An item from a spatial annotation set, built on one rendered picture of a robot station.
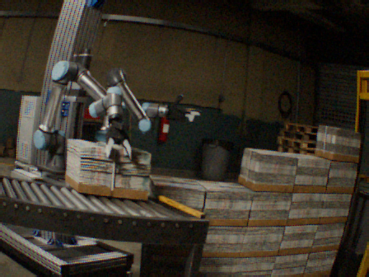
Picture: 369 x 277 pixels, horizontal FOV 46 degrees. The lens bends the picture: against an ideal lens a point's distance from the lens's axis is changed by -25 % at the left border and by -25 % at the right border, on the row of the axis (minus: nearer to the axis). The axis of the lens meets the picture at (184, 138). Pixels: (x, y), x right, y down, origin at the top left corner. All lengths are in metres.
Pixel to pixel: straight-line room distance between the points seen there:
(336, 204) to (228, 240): 0.85
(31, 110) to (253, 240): 1.70
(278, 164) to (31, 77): 6.82
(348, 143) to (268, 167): 0.70
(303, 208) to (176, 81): 7.33
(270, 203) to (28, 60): 6.90
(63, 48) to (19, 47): 6.12
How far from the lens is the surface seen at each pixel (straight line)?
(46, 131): 2.86
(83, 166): 2.45
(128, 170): 2.52
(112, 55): 9.85
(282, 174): 3.22
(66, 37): 3.28
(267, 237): 3.28
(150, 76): 10.15
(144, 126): 3.30
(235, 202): 3.16
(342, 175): 3.44
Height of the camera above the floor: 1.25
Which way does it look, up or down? 3 degrees down
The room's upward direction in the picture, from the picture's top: 8 degrees clockwise
